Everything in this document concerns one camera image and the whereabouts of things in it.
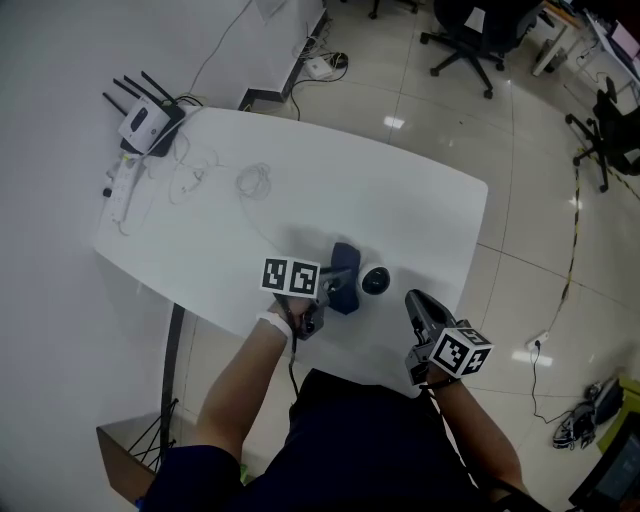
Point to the open laptop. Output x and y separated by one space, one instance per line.
627 40

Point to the person's right forearm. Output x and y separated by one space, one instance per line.
475 435

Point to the person's left hand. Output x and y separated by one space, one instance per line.
292 310

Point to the black screen on stand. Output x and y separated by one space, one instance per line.
615 475

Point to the white wall-mounted box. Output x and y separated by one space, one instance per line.
272 7

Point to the white power strip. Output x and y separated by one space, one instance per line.
122 192

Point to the black office chair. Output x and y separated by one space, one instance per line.
620 135
505 25

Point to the brown wooden table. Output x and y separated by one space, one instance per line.
120 460

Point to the yellow-black floor tape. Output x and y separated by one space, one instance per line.
575 240

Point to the white floor box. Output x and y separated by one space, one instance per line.
319 67

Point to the white box with black oval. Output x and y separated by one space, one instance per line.
145 124

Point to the small black round device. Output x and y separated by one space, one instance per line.
375 279

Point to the black router with antennas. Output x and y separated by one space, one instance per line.
172 117

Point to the dark blue pouch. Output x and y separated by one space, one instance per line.
346 257

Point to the person's left forearm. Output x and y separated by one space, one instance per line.
240 390

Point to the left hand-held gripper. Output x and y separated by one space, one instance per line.
290 277

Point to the white standing desk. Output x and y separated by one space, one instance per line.
325 190

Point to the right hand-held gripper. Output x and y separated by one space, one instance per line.
460 352

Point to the heap of grey equipment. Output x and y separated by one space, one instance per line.
580 425

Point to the wood-top office desk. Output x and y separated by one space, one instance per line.
555 15

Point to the grey waste bin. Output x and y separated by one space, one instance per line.
552 56

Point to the white office desk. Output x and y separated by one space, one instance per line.
615 60

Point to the person's dark blue shirt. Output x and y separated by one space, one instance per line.
360 450

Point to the white floor socket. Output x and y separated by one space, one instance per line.
537 340

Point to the white wristband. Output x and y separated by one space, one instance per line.
275 324

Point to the green panel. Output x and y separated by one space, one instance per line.
627 400

